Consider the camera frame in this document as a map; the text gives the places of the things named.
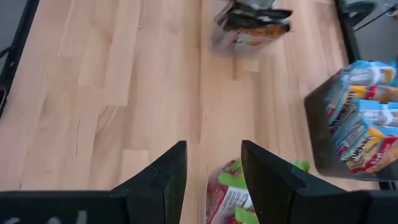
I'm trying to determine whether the grey plastic bin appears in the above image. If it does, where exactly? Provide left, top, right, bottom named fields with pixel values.
left=303, top=60, right=398, bottom=182

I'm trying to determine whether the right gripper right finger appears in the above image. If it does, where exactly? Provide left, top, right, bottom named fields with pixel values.
left=241, top=139, right=371, bottom=224

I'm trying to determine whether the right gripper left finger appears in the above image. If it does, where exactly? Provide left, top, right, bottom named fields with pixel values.
left=111, top=140, right=188, bottom=224

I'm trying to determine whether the blue Maruchan ramen pack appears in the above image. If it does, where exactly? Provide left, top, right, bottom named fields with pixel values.
left=325, top=60, right=398, bottom=125
left=331, top=99, right=398, bottom=175

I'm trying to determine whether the black Fire Noodle pack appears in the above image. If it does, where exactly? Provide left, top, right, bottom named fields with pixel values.
left=214, top=0, right=294, bottom=54

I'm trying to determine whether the clear plastic bin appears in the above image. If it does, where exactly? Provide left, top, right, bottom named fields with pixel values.
left=210, top=0, right=295, bottom=59

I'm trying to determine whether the green Maruchan ramen pack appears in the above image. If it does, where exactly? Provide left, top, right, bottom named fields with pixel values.
left=205, top=157, right=311, bottom=224

